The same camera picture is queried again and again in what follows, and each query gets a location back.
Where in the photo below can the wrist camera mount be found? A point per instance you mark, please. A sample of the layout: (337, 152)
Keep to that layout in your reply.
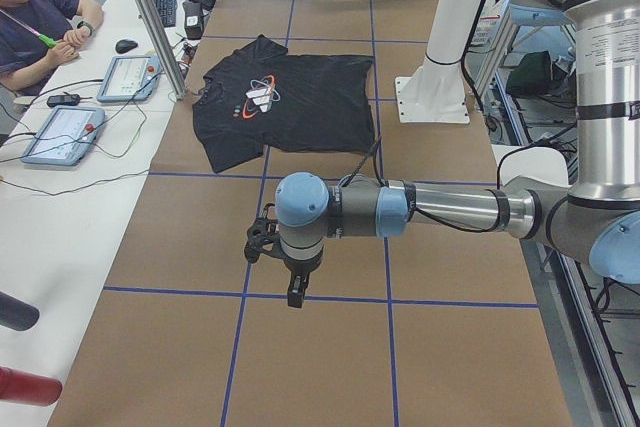
(263, 237)

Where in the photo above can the black printed t-shirt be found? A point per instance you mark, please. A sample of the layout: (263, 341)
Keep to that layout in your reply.
(261, 95)

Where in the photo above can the far teach pendant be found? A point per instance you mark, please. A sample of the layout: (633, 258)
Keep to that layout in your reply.
(129, 78)

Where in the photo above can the white plastic chair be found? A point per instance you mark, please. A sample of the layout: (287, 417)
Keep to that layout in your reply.
(543, 164)

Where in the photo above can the seated person in navy shirt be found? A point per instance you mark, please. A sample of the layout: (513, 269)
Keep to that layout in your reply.
(38, 36)

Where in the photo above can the red bottle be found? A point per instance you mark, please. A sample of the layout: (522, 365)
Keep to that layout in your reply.
(27, 388)

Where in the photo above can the black computer mouse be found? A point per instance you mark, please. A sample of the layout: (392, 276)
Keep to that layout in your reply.
(125, 45)

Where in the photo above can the teach pendant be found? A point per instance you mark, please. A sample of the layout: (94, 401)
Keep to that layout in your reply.
(129, 78)
(65, 137)

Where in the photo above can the black label printer box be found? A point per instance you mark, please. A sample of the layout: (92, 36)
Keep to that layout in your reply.
(193, 20)

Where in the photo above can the black keyboard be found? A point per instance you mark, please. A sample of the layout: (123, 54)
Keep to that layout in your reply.
(167, 11)

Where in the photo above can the near teach pendant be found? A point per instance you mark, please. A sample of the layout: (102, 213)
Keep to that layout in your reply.
(65, 137)

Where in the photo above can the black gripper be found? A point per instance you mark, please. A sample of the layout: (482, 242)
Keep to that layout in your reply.
(297, 266)

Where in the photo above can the aluminium frame post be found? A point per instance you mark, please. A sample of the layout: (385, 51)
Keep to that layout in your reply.
(163, 49)

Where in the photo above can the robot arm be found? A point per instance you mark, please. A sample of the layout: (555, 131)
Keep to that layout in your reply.
(594, 221)

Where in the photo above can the black handheld device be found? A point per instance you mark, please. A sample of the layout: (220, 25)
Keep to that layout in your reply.
(63, 100)

